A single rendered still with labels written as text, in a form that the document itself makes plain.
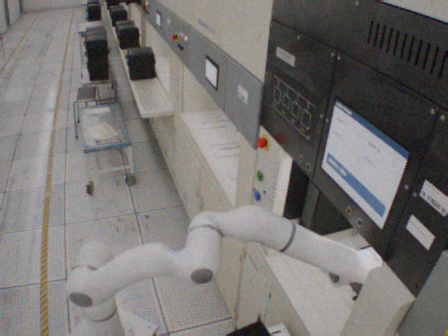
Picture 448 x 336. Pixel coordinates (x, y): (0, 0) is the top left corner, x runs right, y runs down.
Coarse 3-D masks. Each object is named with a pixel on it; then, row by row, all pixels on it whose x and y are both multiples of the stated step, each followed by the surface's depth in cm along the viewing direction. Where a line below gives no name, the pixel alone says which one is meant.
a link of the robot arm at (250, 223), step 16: (240, 208) 96; (256, 208) 95; (192, 224) 105; (208, 224) 103; (224, 224) 96; (240, 224) 94; (256, 224) 93; (272, 224) 94; (288, 224) 97; (240, 240) 96; (256, 240) 96; (272, 240) 95; (288, 240) 96
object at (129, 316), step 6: (120, 306) 142; (120, 312) 139; (126, 312) 140; (84, 318) 134; (126, 318) 137; (132, 318) 137; (138, 318) 138; (78, 324) 132; (84, 324) 132; (132, 324) 135; (138, 324) 135; (144, 324) 136; (150, 324) 136; (78, 330) 130; (84, 330) 130; (138, 330) 133; (144, 330) 133; (150, 330) 134; (156, 330) 135
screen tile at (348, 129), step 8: (336, 120) 96; (344, 120) 92; (336, 128) 96; (344, 128) 93; (352, 128) 90; (352, 136) 90; (336, 144) 97; (344, 144) 94; (352, 144) 91; (360, 144) 88; (336, 152) 98; (344, 152) 94; (352, 152) 91; (344, 160) 95; (352, 160) 92; (352, 168) 92
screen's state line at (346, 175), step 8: (328, 152) 101; (328, 160) 102; (336, 160) 98; (336, 168) 99; (344, 168) 95; (344, 176) 96; (352, 176) 93; (352, 184) 93; (360, 184) 90; (360, 192) 90; (368, 192) 87; (368, 200) 88; (376, 200) 85; (376, 208) 85; (384, 208) 82
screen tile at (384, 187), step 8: (368, 136) 85; (368, 144) 85; (376, 144) 82; (368, 152) 85; (376, 152) 83; (384, 152) 80; (376, 160) 83; (384, 160) 80; (360, 168) 89; (368, 168) 86; (384, 168) 81; (392, 168) 78; (360, 176) 89; (368, 176) 87; (376, 176) 84; (392, 176) 79; (376, 184) 84; (384, 184) 81; (392, 184) 79; (384, 192) 82
